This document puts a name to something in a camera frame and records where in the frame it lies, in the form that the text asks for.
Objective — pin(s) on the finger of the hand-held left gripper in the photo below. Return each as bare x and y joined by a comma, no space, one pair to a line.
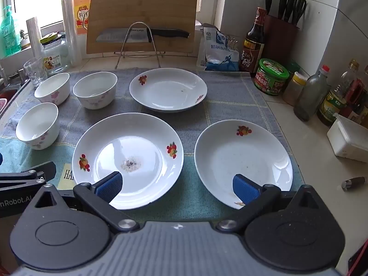
43,171

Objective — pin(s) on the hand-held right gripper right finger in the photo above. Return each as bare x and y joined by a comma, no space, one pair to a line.
244,188

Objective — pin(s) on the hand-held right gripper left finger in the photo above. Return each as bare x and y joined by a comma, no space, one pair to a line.
110,185

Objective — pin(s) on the white plate with fruit print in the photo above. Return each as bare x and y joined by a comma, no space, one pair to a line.
129,138
244,155
169,92

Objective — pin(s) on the white bowl with pink flowers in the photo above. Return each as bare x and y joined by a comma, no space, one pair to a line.
37,126
53,87
95,100

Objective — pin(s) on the grey and teal checked mat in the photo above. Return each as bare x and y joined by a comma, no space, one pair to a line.
230,115

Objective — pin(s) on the pink plastic basin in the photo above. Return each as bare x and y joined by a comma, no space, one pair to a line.
2,105

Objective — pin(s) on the steel sink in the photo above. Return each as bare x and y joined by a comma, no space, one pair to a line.
13,87

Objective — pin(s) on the clear glass cup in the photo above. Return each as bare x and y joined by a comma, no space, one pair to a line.
34,73

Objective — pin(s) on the yellow lidded spice jar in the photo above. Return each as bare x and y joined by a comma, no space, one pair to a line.
294,92

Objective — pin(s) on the labelled glass jar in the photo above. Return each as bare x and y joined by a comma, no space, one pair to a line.
56,60

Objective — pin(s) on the red capped glass bottle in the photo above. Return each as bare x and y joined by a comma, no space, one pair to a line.
312,97

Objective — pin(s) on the green lidded sauce jar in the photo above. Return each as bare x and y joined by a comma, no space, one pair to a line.
270,77

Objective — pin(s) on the white plastic box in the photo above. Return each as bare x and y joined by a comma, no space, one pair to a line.
348,141

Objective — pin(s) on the yellow labelled oil bottle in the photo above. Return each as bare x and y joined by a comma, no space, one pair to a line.
330,106

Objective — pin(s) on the green capped spice jar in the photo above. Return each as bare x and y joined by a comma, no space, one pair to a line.
293,69

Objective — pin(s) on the short clear plastic wrap roll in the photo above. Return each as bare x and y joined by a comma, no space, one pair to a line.
34,34

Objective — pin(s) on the dark soy sauce bottle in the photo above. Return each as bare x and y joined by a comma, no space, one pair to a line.
254,51

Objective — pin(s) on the white and blue salt bag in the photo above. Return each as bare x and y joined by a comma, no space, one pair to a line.
218,51

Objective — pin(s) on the tall clear plastic wrap roll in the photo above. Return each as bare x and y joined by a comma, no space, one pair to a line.
70,34

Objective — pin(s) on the green detergent bottle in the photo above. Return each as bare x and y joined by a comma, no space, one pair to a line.
8,34

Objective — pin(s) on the metal binder clip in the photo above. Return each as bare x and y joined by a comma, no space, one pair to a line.
232,41

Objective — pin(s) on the red labelled bottle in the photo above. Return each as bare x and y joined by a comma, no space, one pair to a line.
358,92

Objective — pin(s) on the brown wooden knife block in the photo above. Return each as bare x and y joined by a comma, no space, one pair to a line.
281,40

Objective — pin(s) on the large orange oil bottle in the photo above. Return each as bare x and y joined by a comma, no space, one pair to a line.
80,14

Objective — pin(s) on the bamboo cutting board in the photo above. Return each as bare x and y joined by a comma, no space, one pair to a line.
143,3

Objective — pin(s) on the black kitchen scissors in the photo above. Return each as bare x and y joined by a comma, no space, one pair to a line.
300,8

